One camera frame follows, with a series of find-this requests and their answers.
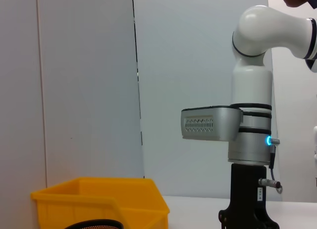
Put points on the black mesh pen cup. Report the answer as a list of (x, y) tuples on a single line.
[(99, 225)]

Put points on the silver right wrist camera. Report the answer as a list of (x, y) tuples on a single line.
[(210, 125)]

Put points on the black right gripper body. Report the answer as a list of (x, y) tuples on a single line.
[(247, 194)]

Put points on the yellow plastic storage bin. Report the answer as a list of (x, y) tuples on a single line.
[(86, 201)]

